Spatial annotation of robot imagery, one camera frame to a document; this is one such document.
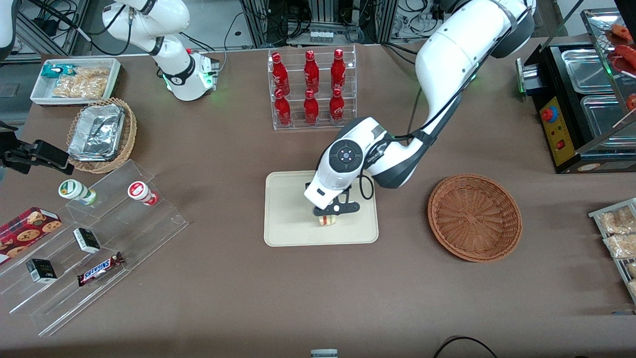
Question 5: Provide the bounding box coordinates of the aluminium frame rack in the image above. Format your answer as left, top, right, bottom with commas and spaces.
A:
242, 0, 399, 46

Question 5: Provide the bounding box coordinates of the green lid yogurt cup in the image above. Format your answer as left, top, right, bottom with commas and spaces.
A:
58, 179, 98, 206

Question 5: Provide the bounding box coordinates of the stack of foil trays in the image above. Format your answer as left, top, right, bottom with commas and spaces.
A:
68, 103, 125, 163

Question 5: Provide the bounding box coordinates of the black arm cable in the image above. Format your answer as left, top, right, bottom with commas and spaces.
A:
359, 65, 478, 200

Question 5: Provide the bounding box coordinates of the clear snack bag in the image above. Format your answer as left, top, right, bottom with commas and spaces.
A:
603, 234, 636, 260
598, 206, 636, 235

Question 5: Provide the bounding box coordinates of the red cookie box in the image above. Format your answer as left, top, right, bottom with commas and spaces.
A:
0, 207, 63, 265

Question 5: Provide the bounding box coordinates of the white rectangular snack tray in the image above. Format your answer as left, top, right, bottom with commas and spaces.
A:
30, 58, 121, 106

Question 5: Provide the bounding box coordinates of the beige plastic tray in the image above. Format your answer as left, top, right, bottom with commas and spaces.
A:
263, 171, 379, 248

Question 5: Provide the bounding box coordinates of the metal snack tray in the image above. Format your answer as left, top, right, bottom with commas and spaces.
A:
588, 198, 636, 304

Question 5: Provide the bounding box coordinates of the clear acrylic bottle rack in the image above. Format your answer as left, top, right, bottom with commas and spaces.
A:
267, 45, 357, 131

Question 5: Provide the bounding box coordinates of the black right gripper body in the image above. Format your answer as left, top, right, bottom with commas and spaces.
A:
0, 122, 24, 175

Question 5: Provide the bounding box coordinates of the clear bag of crackers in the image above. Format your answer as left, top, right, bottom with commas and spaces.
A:
52, 67, 111, 99

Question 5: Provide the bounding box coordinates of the Snickers chocolate bar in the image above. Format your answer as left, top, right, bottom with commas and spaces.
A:
77, 252, 125, 287

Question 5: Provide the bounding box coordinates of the teal snack packet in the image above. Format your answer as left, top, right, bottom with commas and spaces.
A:
41, 64, 76, 80

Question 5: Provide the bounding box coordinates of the red lid yogurt cup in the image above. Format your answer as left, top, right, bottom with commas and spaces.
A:
128, 181, 159, 207

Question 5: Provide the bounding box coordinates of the small black box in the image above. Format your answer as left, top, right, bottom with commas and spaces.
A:
26, 259, 58, 284
73, 228, 101, 255

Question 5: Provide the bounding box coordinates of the red cola bottle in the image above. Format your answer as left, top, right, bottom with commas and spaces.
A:
274, 89, 292, 127
304, 89, 319, 126
329, 88, 345, 124
304, 50, 320, 92
331, 49, 346, 91
272, 53, 290, 95

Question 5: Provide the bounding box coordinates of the clear acrylic stepped display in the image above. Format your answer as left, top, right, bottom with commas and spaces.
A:
0, 159, 190, 337

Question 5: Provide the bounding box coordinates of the steel food pan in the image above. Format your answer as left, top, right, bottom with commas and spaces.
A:
580, 94, 636, 150
561, 48, 615, 94

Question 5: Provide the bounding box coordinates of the small light wicker basket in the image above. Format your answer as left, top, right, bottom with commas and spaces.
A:
66, 97, 138, 174

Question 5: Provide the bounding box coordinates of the black floor cable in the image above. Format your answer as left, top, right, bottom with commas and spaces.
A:
433, 336, 499, 358

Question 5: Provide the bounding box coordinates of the black food warmer machine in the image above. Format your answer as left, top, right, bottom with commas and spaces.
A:
516, 7, 636, 175

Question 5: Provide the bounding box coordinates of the large brown wicker basket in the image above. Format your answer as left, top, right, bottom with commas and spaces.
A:
427, 174, 523, 263

